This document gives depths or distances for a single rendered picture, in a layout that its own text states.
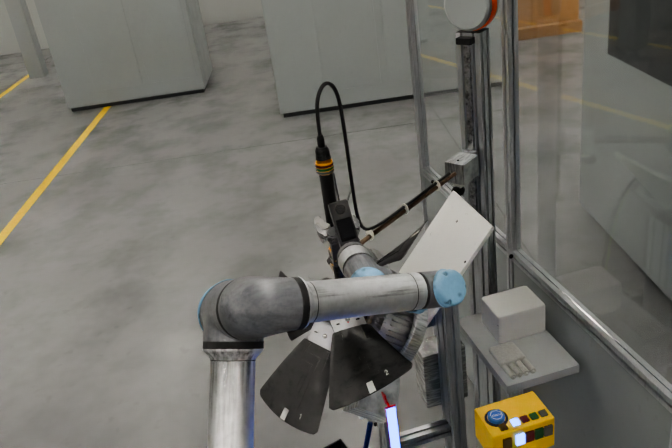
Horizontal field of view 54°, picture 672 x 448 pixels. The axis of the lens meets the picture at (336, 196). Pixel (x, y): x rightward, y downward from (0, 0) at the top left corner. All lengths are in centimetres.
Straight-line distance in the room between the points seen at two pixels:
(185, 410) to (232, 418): 226
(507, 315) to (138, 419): 206
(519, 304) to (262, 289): 121
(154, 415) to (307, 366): 176
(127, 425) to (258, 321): 246
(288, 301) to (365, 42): 609
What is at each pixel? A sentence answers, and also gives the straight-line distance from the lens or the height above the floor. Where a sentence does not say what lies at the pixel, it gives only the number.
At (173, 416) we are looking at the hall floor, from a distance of 353.
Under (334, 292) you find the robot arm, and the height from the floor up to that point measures 159.
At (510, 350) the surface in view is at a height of 88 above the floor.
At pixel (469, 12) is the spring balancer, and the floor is 186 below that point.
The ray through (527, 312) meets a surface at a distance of 221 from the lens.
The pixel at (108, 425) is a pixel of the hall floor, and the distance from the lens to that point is 364.
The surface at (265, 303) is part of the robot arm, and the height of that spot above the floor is 162.
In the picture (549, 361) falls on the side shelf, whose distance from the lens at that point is 219.
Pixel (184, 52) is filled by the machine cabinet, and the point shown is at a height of 55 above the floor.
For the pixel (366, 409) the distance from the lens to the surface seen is 185.
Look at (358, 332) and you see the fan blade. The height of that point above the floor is 119.
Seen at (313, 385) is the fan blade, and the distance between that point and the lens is 192.
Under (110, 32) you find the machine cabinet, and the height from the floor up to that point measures 93.
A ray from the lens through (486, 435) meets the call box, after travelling 169.
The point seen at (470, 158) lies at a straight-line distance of 214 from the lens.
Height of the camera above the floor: 226
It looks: 25 degrees down
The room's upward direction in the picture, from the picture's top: 8 degrees counter-clockwise
